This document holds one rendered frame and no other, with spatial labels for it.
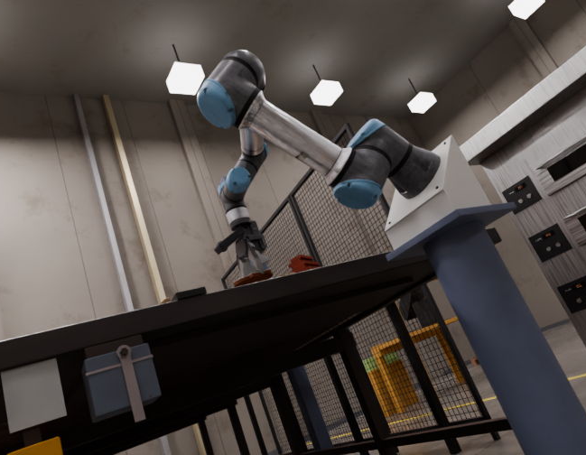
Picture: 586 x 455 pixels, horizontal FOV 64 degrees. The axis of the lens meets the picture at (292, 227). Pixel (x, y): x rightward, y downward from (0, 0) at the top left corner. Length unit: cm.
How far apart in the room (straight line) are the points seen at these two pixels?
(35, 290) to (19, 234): 82
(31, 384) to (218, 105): 73
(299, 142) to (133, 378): 67
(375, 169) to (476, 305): 43
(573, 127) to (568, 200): 55
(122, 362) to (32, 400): 18
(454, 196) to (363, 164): 25
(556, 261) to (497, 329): 304
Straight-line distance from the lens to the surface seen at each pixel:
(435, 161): 137
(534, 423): 130
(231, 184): 151
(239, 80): 123
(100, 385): 110
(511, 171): 438
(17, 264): 705
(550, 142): 424
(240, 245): 156
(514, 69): 1202
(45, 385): 112
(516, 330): 128
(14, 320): 677
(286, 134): 122
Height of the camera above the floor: 60
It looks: 19 degrees up
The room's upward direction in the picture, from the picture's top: 22 degrees counter-clockwise
